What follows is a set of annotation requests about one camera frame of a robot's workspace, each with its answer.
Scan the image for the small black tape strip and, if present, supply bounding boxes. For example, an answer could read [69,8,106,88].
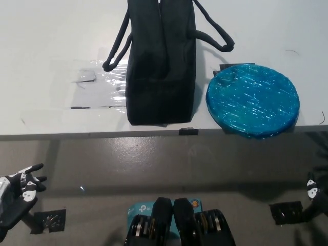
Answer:
[178,128,199,136]

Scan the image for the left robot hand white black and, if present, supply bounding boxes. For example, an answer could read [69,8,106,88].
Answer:
[0,163,48,231]

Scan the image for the blue plate stack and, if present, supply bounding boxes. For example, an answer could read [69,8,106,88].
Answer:
[206,63,300,140]

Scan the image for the teal tp-link box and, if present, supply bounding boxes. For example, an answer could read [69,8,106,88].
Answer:
[127,196,204,233]

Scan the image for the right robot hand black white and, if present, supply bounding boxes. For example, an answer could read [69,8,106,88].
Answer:
[306,166,328,208]

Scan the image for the grey tape square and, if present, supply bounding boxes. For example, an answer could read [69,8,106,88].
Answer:
[72,68,97,83]

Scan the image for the black fabric tote bag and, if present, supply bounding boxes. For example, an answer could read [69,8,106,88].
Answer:
[102,0,235,127]

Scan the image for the clear glossy tape patch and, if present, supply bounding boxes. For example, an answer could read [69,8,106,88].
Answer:
[48,46,129,110]

